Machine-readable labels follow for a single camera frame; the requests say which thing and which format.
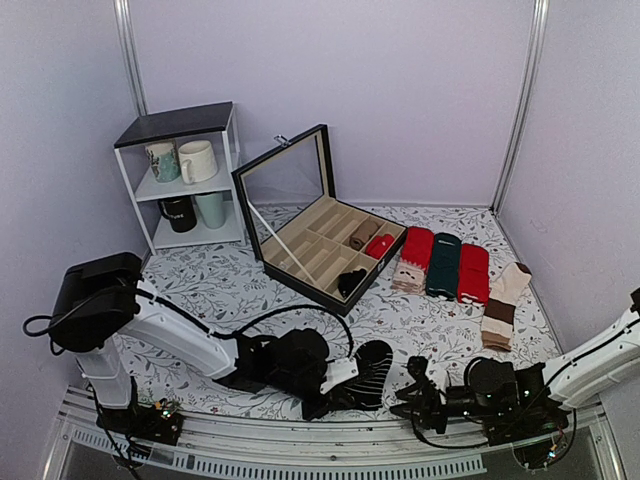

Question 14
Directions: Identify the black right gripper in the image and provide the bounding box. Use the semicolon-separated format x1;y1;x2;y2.
390;382;508;435

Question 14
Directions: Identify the black white striped sock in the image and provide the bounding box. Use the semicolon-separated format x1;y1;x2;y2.
344;340;393;411

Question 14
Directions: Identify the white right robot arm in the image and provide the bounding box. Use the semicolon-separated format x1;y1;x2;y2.
390;291;639;446

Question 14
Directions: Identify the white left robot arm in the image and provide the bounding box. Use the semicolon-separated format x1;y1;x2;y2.
47;252;358;434

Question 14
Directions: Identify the floral white table mat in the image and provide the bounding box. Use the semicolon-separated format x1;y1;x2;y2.
116;206;560;422

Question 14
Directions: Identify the dark green sock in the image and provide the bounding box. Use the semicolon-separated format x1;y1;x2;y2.
425;232;462;300

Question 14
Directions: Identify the red beige patterned sock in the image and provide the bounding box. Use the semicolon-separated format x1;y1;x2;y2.
392;226;434;295

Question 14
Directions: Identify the rolled black sock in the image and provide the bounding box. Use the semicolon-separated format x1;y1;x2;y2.
338;268;367;299

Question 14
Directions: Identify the red white sock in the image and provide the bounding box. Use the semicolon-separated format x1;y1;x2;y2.
457;243;490;306

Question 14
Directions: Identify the cream brown striped sock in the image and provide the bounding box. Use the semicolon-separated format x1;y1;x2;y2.
481;262;532;352

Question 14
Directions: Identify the rolled red sock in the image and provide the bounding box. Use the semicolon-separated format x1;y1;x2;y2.
365;233;395;260

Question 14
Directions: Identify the black compartment storage box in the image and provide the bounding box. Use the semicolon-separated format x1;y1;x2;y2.
232;124;407;316

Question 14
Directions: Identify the rolled tan sock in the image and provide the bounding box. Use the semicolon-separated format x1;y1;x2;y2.
348;220;381;250

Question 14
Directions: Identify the mint green tumbler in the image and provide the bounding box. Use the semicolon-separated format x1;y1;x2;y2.
195;192;226;229

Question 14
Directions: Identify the black mug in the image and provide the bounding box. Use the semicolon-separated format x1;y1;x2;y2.
157;196;197;233

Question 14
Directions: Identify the white ceramic mug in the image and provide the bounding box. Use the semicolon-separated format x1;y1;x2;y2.
178;140;218;185

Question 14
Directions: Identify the white shelf black top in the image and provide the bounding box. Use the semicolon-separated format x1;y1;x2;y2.
114;101;245;255

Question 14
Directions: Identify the patterned teal white mug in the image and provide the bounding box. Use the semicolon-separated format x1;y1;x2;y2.
145;140;181;183

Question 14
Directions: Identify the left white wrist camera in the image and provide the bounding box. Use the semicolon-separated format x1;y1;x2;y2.
319;358;359;394

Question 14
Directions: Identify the aluminium front rail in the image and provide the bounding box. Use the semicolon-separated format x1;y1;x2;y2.
42;394;626;480

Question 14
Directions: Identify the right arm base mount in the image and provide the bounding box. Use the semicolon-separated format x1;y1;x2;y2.
481;400;577;471

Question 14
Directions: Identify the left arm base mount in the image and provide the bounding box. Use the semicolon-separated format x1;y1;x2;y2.
95;377;184;446

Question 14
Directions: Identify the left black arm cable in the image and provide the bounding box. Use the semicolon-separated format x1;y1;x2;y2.
22;287;354;359

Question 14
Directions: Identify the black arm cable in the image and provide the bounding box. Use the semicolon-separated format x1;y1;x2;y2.
409;324;640;450
22;287;354;359

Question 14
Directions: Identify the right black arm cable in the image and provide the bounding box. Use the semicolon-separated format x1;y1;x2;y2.
409;324;640;450

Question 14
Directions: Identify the right aluminium corner post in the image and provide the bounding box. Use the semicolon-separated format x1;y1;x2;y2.
491;0;550;217

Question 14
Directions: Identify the aluminium corner post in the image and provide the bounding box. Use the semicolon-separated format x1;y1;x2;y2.
113;0;148;116
491;0;550;217

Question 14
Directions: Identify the left aluminium corner post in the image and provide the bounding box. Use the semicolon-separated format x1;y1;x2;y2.
113;0;148;116

